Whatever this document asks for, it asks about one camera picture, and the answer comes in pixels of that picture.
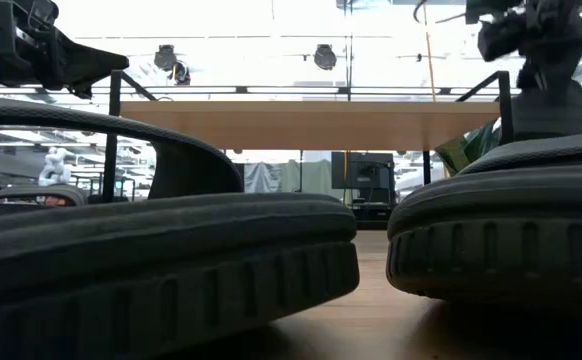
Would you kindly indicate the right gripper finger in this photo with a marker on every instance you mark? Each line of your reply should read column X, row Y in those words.
column 563, row 72
column 530, row 75

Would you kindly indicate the grey green curtain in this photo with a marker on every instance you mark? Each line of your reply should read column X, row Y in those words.
column 291, row 177

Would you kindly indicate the white figure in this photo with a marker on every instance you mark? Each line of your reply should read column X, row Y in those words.
column 55, row 167

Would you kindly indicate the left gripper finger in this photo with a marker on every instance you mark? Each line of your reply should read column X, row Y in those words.
column 86, row 62

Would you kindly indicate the green plant in white pot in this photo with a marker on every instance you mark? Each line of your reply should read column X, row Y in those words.
column 463, row 147

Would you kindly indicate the black monitor on stand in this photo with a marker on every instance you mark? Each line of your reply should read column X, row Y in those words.
column 366, row 172

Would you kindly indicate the wooden shelf with black frame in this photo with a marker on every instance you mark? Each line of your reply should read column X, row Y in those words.
column 311, row 125

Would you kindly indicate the thin black pole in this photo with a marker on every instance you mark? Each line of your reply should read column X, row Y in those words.
column 348, row 50

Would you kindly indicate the black metal table frame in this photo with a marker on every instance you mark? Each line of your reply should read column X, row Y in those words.
column 371, row 226

